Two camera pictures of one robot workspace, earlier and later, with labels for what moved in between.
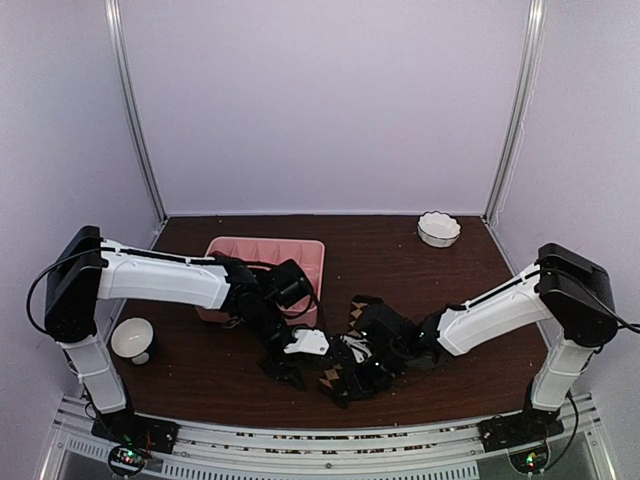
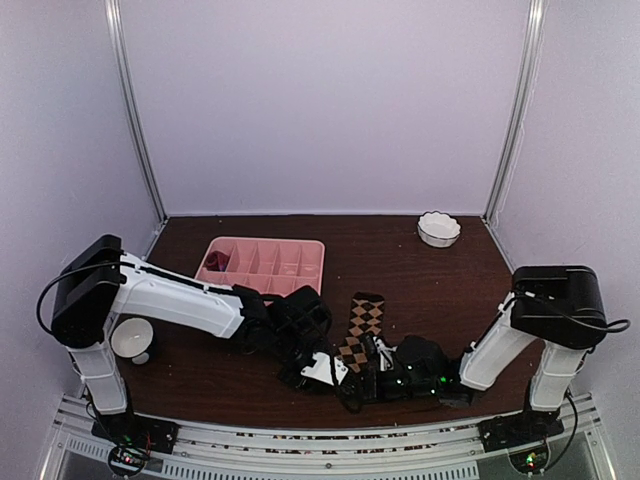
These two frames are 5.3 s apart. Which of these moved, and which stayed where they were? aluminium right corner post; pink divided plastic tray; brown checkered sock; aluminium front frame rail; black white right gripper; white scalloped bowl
Moved: black white right gripper; brown checkered sock
Stayed: aluminium front frame rail; pink divided plastic tray; white scalloped bowl; aluminium right corner post
